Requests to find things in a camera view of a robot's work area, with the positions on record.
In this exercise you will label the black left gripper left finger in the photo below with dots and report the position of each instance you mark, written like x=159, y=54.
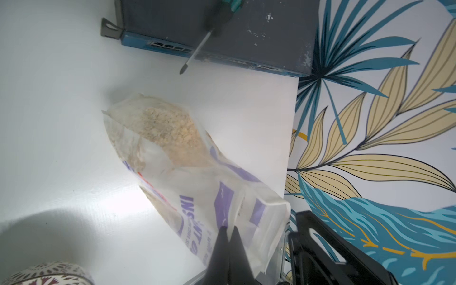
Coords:
x=229, y=263

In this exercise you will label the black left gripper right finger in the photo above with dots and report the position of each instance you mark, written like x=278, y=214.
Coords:
x=319, y=256

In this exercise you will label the white purple oats bag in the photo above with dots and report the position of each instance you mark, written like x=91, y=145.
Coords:
x=193, y=186

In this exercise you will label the patterned breakfast bowl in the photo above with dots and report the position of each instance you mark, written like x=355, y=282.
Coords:
x=51, y=273

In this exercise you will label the grey blue network switch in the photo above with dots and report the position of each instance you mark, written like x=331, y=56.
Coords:
x=269, y=36

